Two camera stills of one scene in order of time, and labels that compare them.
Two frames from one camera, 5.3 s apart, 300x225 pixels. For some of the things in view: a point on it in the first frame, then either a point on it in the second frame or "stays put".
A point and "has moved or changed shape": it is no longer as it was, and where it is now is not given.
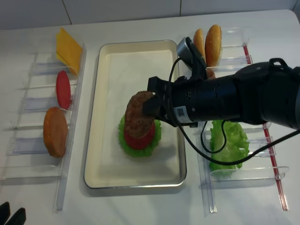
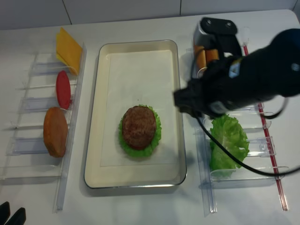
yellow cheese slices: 68,51 stays put
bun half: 198,42 to 200,56
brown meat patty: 137,123 has moved or changed shape
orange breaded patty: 55,130 stays put
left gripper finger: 18,218 stays put
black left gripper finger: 4,212 stays put
